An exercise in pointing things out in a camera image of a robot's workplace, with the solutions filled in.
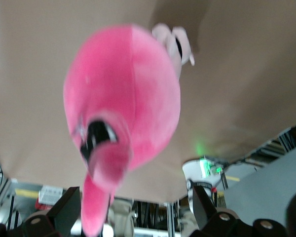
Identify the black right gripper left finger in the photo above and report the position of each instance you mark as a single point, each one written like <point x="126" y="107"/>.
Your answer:
<point x="64" y="212"/>

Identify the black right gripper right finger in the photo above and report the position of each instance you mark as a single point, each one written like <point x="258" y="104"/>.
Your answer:
<point x="204" y="212"/>

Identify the hot pink flamingo plush toy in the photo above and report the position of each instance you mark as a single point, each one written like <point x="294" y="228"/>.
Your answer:
<point x="123" y="86"/>

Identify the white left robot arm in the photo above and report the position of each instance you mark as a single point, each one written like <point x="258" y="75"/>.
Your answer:
<point x="199" y="172"/>

